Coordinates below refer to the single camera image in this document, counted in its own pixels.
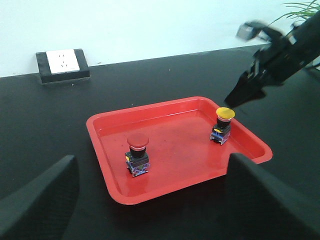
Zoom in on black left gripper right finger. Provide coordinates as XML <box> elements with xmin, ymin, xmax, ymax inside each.
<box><xmin>226</xmin><ymin>153</ymin><xmax>320</xmax><ymax>240</ymax></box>

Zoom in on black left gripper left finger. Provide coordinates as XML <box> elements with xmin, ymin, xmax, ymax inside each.
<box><xmin>0</xmin><ymin>155</ymin><xmax>80</xmax><ymax>240</ymax></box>

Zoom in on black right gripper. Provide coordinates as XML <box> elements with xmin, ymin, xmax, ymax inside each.
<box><xmin>224</xmin><ymin>37</ymin><xmax>310</xmax><ymax>108</ymax></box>

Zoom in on yellow mushroom push button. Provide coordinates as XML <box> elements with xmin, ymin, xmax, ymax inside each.
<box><xmin>209</xmin><ymin>107</ymin><xmax>236</xmax><ymax>145</ymax></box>

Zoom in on red mushroom push button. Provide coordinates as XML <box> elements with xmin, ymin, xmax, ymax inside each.
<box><xmin>125</xmin><ymin>132</ymin><xmax>150</xmax><ymax>177</ymax></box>

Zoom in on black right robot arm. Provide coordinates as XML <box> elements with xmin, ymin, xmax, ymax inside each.
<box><xmin>224</xmin><ymin>13</ymin><xmax>320</xmax><ymax>108</ymax></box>

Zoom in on green plant leaves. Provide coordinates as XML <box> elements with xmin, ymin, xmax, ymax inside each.
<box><xmin>268</xmin><ymin>0</ymin><xmax>320</xmax><ymax>28</ymax></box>

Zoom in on red plastic tray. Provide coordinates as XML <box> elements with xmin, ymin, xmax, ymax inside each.
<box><xmin>86</xmin><ymin>96</ymin><xmax>273</xmax><ymax>205</ymax></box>

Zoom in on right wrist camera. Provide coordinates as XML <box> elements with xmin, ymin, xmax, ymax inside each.
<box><xmin>236</xmin><ymin>21</ymin><xmax>283</xmax><ymax>42</ymax></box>

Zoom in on black white wall socket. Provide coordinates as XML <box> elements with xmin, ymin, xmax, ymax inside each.
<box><xmin>35</xmin><ymin>48</ymin><xmax>91</xmax><ymax>85</ymax></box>

